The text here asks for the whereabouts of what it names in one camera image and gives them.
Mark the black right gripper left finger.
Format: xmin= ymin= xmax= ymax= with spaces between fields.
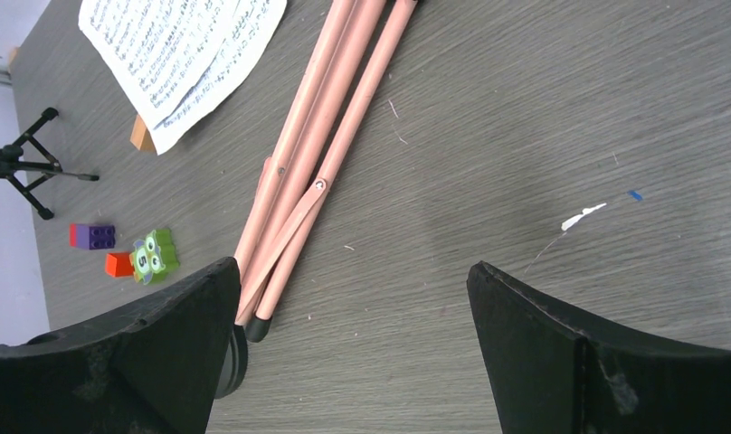
xmin=0 ymin=257 xmax=241 ymax=433

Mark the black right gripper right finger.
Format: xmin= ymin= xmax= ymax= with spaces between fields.
xmin=466 ymin=262 xmax=731 ymax=433

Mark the pink music stand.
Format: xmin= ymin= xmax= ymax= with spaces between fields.
xmin=234 ymin=1 xmax=417 ymax=343

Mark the sheet music page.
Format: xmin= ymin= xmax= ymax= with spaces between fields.
xmin=149 ymin=0 xmax=288 ymax=155
xmin=78 ymin=0 xmax=238 ymax=127

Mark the small red-orange cube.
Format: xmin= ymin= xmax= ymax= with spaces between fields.
xmin=105 ymin=251 xmax=135 ymax=278

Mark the green owl number block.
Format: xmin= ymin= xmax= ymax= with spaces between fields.
xmin=129 ymin=228 xmax=180 ymax=285

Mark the purple and red brick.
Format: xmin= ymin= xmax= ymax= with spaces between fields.
xmin=69 ymin=223 xmax=116 ymax=250

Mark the orange wooden block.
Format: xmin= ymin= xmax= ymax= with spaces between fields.
xmin=129 ymin=115 xmax=156 ymax=153

